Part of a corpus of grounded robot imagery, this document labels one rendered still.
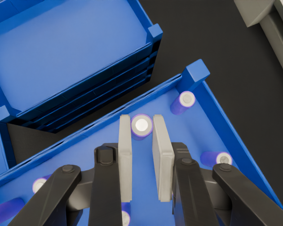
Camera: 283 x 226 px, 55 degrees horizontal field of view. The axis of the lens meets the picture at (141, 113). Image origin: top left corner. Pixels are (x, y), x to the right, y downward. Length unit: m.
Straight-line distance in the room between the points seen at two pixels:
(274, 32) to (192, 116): 0.56
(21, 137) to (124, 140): 0.66
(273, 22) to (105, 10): 0.49
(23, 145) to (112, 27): 0.42
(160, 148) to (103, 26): 0.43
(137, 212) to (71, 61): 0.32
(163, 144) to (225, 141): 0.21
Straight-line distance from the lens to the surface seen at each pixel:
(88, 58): 0.54
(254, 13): 0.85
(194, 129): 0.36
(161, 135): 0.17
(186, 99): 0.29
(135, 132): 0.20
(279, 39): 0.87
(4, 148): 0.76
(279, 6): 0.78
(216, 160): 0.30
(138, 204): 0.35
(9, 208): 0.34
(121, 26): 0.56
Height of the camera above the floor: 0.75
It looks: 82 degrees down
